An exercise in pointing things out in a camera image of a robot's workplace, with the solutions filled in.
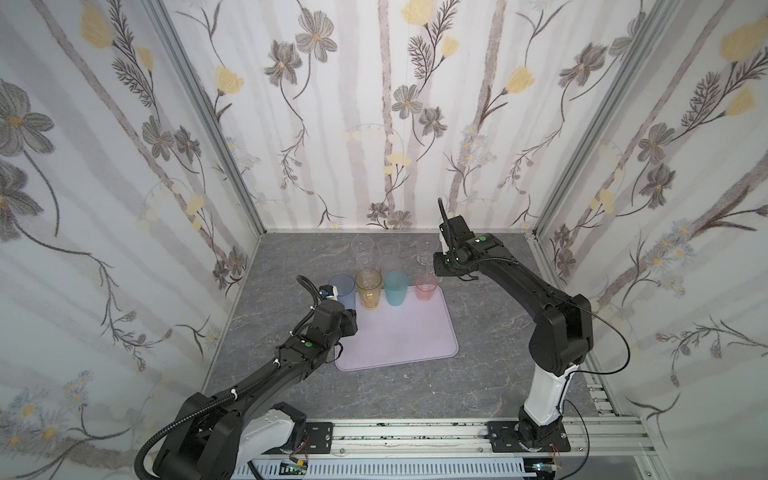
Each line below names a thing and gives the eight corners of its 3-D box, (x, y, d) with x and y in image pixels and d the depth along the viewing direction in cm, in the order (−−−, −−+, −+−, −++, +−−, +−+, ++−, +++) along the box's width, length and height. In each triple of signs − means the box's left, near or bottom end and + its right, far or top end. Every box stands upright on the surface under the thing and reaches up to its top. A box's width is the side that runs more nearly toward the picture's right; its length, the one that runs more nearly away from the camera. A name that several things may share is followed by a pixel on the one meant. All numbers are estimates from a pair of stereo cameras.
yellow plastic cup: (357, 312, 98) (354, 288, 87) (360, 284, 105) (357, 259, 94) (381, 312, 98) (381, 289, 87) (382, 284, 105) (382, 259, 94)
